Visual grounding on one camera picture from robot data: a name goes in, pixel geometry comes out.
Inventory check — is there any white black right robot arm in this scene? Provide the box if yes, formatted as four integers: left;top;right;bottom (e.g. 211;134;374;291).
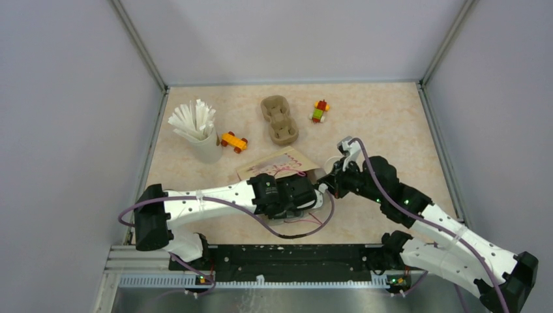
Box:
316;156;539;312

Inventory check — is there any white straw holder cup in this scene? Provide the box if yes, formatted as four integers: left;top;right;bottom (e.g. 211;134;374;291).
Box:
187;130;223;164

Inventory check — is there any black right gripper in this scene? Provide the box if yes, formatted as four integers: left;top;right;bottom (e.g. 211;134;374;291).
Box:
317;155;384;203

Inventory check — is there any stack of paper cups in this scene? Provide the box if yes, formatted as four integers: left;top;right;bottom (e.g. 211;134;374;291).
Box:
323;156;341;169

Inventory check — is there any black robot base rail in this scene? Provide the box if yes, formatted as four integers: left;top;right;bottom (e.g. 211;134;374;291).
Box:
187;244;408;272

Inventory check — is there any yellow toy brick car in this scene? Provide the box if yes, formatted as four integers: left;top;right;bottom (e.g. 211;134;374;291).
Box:
220;132;248;154

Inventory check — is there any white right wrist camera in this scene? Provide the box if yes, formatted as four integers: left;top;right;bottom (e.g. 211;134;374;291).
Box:
337;136;361;171

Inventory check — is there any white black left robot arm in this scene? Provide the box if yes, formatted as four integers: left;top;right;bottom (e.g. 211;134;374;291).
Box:
132;173;327;270

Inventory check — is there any brown cardboard cup carrier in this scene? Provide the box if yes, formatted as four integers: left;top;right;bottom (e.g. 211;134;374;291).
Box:
260;95;299;146

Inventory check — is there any kraft pink paper bag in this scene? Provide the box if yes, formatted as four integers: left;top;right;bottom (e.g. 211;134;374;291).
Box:
236;145;327;226

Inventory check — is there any red green toy brick car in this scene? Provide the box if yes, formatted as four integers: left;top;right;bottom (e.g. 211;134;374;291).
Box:
309;100;330;123

